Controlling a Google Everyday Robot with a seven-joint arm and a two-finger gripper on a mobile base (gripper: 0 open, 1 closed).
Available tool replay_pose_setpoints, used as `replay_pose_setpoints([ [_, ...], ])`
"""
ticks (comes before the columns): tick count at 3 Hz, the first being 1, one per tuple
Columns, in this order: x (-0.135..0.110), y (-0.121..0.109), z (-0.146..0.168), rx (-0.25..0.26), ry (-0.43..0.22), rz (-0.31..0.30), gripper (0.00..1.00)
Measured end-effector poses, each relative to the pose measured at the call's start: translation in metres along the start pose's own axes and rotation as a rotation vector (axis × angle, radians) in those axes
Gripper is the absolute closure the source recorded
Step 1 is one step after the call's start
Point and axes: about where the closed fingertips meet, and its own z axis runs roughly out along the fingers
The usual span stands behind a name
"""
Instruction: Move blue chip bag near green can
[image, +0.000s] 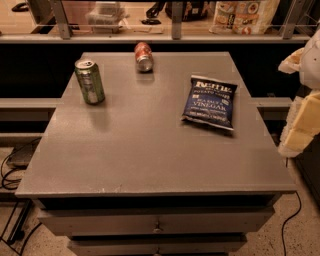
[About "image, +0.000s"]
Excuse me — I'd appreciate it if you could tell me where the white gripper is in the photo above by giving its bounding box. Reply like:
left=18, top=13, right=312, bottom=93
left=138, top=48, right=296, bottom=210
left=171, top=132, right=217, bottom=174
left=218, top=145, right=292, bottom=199
left=278, top=30, right=320, bottom=158

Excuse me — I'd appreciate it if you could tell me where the blue chip bag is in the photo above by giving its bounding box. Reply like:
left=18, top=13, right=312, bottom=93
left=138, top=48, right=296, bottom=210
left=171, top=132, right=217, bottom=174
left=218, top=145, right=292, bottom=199
left=182, top=75, right=237, bottom=131

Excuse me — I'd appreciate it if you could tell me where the colourful snack bag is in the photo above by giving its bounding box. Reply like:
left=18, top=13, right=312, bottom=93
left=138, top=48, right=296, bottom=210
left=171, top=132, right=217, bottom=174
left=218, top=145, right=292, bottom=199
left=209, top=0, right=280, bottom=35

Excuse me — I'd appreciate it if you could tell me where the black bag on shelf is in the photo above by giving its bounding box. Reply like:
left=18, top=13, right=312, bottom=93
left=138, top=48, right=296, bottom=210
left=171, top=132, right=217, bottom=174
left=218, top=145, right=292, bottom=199
left=146, top=0, right=210, bottom=22

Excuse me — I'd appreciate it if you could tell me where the red soda can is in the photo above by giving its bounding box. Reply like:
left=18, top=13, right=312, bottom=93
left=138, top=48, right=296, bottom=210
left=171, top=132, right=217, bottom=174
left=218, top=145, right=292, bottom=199
left=134, top=42, right=153, bottom=72

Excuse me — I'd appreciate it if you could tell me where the green soda can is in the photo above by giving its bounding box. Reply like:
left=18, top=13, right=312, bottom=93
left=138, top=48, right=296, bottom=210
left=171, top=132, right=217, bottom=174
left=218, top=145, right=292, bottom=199
left=75, top=58, right=105, bottom=105

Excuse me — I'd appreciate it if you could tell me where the grey drawer cabinet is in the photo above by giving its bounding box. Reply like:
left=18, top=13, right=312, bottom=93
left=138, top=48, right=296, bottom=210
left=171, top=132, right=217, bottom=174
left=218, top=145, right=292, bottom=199
left=17, top=52, right=296, bottom=256

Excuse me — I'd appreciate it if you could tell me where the clear plastic container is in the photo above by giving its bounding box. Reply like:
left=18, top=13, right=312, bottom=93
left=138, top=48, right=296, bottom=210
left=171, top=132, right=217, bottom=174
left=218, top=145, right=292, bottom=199
left=85, top=1, right=126, bottom=34

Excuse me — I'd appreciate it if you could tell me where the black power adapter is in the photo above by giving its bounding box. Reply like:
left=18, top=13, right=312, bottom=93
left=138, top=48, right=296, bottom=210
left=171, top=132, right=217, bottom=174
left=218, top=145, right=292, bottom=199
left=6, top=144, right=36, bottom=168

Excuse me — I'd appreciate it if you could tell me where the black cable on floor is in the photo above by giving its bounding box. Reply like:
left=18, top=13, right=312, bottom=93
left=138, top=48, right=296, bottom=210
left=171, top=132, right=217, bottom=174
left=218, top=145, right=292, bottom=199
left=280, top=191, right=303, bottom=256

